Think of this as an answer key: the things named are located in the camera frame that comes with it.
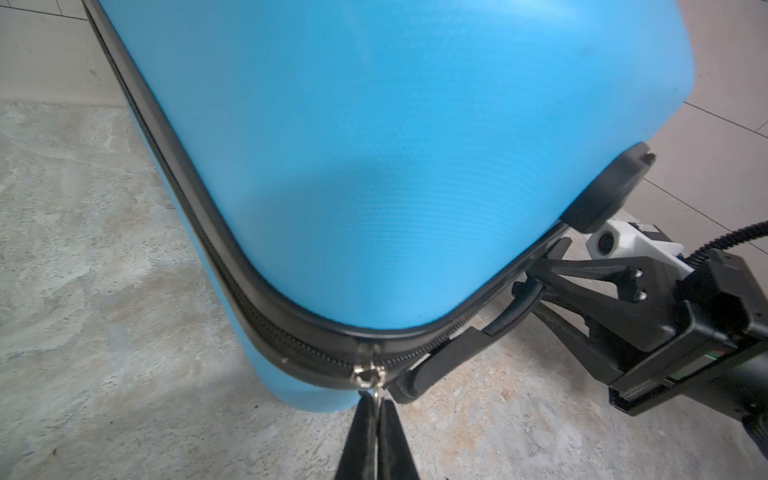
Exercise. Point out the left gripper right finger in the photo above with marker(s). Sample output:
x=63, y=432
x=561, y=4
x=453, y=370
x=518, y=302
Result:
x=394, y=457

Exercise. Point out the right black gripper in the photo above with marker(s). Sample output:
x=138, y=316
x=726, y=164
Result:
x=701, y=334

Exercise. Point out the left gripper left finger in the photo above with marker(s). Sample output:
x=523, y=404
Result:
x=358, y=459

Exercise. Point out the blue hard-shell suitcase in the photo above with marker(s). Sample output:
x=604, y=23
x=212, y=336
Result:
x=360, y=177

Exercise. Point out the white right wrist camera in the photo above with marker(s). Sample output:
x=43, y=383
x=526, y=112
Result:
x=621, y=239

